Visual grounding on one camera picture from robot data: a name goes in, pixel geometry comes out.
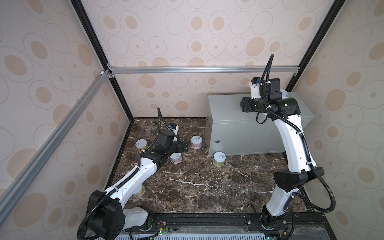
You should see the pink label can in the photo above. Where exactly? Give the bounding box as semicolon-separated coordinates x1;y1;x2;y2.
191;136;203;150

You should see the red label can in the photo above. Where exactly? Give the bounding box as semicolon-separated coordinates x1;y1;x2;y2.
170;153;182;164

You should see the yellow green label can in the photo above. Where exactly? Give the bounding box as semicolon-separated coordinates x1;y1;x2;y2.
133;185;146;198

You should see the teal label can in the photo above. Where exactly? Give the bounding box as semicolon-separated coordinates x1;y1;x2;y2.
281;89;289;99

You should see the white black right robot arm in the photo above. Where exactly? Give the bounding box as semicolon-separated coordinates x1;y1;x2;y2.
240;97;336;230

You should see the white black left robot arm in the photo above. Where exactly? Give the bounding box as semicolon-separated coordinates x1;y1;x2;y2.
77;130;190;240

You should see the grey metal cabinet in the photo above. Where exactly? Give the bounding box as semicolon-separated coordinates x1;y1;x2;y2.
206;91;316;158

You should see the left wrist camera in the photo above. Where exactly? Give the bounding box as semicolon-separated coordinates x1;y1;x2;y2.
169;123;179;136

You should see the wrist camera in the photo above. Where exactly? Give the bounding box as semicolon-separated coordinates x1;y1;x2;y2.
169;123;179;136
249;77;283;102

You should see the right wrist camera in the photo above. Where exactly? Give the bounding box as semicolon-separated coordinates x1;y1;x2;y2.
249;77;283;102

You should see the horizontal aluminium rail back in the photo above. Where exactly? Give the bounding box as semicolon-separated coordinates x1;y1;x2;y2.
107;65;301;75

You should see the diagonal aluminium rail left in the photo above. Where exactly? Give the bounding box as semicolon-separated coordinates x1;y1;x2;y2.
1;69;112;225

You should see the black frame post right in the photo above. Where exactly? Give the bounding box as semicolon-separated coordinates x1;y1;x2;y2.
286;0;347;92

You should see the black frame post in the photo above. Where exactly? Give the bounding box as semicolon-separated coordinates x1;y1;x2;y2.
286;0;347;92
70;0;135;122

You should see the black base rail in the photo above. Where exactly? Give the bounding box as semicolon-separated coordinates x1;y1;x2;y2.
77;212;331;240

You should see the black frame post left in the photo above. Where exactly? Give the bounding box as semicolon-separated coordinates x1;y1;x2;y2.
70;0;135;122

